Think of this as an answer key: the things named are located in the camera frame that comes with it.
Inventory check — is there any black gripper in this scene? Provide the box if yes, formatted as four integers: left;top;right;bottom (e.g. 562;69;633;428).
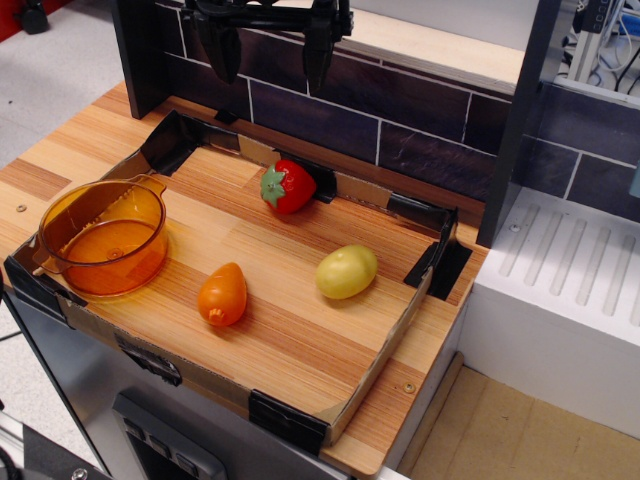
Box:
182;1;353;94

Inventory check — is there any orange transparent plastic pot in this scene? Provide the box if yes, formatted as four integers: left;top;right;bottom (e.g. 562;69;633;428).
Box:
33;174;169;297

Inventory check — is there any orange plastic toy carrot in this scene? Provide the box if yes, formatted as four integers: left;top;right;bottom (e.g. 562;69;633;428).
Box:
197;262;248;327

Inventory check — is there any red toy strawberry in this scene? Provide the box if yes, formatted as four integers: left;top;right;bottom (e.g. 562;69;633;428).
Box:
260;159;317;214

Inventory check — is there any yellow toy potato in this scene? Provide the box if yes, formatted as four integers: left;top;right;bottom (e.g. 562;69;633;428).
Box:
315;244;378;300

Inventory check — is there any white toy sink drainboard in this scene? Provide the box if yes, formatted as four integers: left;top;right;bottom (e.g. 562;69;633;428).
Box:
458;189;639;436

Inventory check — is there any grey toy oven front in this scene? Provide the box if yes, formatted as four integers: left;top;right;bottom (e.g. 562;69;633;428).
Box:
3;293;347;479

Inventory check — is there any dark grey vertical post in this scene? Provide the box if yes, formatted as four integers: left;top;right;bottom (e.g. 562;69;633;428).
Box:
111;0;171;119

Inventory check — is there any dark grey right post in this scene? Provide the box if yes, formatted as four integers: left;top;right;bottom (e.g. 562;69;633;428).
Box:
477;1;573;247

